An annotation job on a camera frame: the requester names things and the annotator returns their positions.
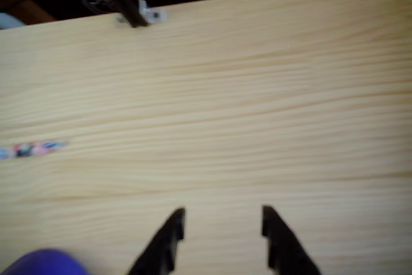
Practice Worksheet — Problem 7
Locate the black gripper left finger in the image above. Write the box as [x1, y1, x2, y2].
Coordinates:
[127, 207, 187, 275]

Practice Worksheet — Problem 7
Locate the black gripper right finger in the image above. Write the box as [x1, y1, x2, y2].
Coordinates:
[261, 204, 323, 275]

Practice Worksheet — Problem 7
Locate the purple object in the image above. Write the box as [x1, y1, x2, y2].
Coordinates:
[0, 248, 91, 275]

